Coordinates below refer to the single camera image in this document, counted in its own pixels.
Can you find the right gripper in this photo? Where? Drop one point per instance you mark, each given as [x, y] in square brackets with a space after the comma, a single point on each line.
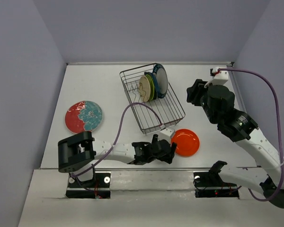
[196, 91]

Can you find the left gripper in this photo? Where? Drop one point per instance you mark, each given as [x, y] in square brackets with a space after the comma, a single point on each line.
[167, 157]

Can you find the orange plate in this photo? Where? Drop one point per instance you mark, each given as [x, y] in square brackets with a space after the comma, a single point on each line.
[187, 142]

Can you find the green rimmed white plate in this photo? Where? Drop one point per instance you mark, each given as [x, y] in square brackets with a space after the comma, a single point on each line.
[162, 80]

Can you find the lime green plate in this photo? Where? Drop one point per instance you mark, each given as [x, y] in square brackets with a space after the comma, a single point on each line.
[149, 77]

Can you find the beige floral plate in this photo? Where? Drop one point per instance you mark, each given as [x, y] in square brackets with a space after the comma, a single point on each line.
[144, 88]

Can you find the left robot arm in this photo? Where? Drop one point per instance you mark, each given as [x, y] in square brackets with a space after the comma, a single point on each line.
[77, 154]

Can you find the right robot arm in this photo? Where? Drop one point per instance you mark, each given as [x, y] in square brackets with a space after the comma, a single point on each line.
[268, 178]

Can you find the red and teal plate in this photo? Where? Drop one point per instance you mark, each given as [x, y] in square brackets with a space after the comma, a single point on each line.
[83, 116]

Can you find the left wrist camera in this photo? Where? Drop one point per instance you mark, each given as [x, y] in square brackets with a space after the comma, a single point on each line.
[166, 134]

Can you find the wire dish rack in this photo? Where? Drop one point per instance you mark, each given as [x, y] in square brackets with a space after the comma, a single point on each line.
[152, 114]

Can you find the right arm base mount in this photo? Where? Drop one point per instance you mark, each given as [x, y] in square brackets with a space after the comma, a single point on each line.
[211, 186]

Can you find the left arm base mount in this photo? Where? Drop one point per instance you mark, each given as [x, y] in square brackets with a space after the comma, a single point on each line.
[97, 188]

